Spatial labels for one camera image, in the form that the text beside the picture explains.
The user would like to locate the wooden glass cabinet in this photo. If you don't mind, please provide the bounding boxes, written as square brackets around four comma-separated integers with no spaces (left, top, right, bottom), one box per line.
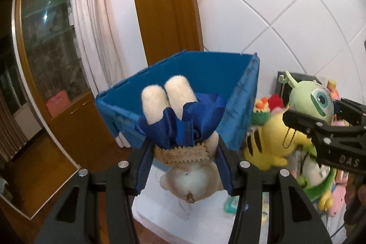
[11,0,121,149]

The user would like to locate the pink storage box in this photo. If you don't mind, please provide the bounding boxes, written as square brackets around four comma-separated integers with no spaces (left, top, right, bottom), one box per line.
[46,91,71,119]

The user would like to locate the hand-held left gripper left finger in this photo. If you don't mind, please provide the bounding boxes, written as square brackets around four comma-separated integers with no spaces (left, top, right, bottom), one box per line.
[34,141,156,244]

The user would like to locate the white curtain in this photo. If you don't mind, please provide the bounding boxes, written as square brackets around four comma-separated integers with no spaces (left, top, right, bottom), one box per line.
[69,0,125,87]

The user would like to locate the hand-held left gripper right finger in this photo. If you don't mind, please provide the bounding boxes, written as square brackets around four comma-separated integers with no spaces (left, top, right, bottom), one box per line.
[216,138,334,244]

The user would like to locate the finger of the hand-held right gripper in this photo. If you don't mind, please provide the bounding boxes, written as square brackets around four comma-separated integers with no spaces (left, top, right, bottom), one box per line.
[283,108,329,144]
[333,98,366,127]

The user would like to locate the orange red plush toy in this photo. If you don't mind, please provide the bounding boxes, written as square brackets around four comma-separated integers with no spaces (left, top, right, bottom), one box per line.
[253,94,284,119]

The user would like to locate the green frog plush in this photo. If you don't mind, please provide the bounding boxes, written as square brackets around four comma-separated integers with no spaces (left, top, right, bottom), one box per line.
[296,147,339,201]

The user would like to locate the green one-eyed monster plush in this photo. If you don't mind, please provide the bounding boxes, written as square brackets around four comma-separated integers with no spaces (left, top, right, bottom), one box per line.
[279,71,335,124]

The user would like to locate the yellow striped plush toy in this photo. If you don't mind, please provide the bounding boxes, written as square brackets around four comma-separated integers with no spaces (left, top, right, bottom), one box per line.
[243,111,315,170]

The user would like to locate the green packet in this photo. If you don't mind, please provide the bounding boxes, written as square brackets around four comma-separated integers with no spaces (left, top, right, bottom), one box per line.
[224,198,240,213]

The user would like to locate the pink pig plush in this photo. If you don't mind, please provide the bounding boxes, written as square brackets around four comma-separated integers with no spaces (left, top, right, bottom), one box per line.
[318,184,347,217]

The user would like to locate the blue plastic crate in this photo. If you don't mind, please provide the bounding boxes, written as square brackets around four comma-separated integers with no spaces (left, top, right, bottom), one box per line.
[96,51,261,173]

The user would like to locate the white bear plush blue dress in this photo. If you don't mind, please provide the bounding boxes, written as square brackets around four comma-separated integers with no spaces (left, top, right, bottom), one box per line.
[134,75,226,203]

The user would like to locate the orange pink pouch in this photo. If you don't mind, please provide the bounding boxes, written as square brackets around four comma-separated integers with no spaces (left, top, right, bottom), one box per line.
[327,80,341,100]

